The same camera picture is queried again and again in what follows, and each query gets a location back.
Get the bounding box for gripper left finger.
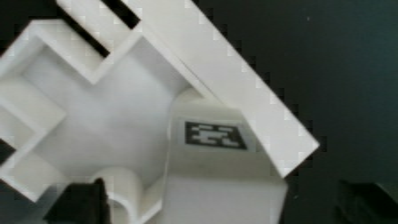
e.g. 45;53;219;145
45;178;110;224

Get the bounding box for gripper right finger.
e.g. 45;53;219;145
334;180;398;224

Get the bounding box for white tagged chair leg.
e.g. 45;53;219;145
153;90;288;224

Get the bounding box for white chair seat part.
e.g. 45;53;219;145
0;20;196;224

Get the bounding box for white U-shaped fence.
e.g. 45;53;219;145
55;0;320;175

